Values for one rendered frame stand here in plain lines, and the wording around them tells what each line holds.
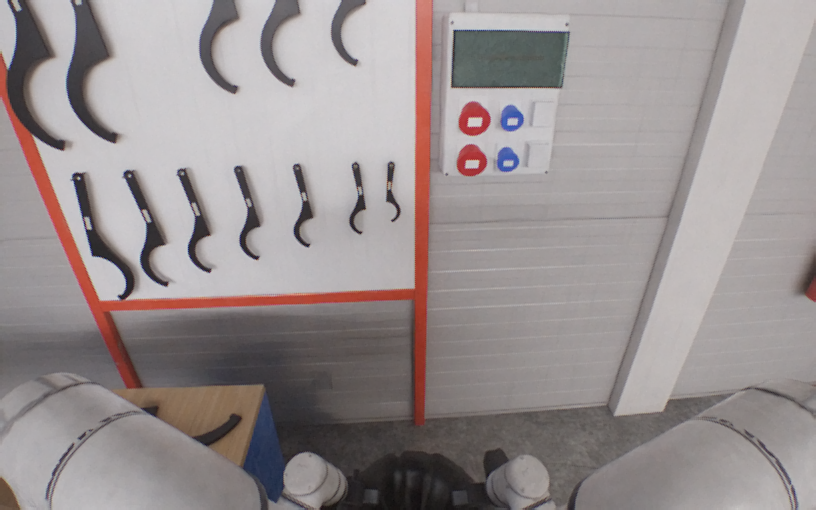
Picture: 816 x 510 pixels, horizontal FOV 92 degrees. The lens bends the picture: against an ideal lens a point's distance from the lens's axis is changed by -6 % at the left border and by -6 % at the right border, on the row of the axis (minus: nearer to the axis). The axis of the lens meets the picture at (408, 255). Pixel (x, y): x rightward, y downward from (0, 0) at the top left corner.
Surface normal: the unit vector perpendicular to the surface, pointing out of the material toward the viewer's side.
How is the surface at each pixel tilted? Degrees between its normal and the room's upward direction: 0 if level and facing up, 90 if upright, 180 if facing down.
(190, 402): 0
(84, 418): 5
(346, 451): 0
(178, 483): 42
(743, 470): 18
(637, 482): 47
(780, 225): 90
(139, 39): 90
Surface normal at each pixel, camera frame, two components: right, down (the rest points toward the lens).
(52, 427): -0.14, -0.72
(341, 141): 0.07, 0.48
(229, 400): 0.00, -0.88
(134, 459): 0.22, -0.79
